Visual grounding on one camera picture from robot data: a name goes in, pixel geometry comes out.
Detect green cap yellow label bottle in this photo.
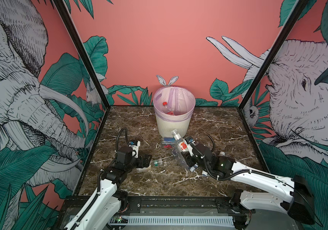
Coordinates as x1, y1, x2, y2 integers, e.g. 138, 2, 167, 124
136, 158, 164, 173

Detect red green label clear bottle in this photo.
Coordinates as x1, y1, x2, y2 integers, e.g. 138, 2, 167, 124
171, 129, 189, 153

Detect long clear bottle blue label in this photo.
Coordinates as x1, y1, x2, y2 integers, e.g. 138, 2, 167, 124
172, 149, 198, 172

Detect red label cola bottle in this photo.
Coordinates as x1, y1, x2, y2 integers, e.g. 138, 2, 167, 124
163, 102, 175, 116

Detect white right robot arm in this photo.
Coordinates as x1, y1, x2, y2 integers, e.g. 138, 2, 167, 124
178, 143, 317, 225

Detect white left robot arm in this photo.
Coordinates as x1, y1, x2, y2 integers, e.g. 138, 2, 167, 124
64, 146, 152, 230

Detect cream ribbed waste bin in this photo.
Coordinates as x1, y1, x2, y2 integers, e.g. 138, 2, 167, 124
155, 114, 192, 137

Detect purple bin liner bag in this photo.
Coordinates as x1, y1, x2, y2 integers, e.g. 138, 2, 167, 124
153, 86, 196, 116

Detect flattened bottle blue cap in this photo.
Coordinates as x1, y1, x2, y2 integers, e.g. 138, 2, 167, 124
161, 137, 175, 149

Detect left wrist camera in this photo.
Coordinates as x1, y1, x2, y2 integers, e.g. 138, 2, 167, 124
129, 140, 141, 158

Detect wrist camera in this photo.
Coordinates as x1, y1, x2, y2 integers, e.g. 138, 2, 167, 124
185, 136, 195, 155
129, 140, 141, 158

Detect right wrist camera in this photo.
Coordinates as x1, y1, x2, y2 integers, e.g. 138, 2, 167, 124
185, 136, 195, 155

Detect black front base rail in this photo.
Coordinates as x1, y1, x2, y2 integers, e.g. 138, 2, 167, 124
123, 196, 239, 215

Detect white slotted cable duct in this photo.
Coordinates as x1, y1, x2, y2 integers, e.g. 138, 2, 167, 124
108, 216, 235, 228

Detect black left corner frame post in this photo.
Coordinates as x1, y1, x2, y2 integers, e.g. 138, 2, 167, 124
53, 0, 110, 109

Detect black corner frame post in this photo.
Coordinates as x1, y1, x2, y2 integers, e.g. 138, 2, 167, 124
53, 0, 110, 109
238, 0, 309, 110

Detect black right corner frame post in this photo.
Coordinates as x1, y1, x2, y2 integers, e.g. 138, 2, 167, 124
238, 0, 309, 110

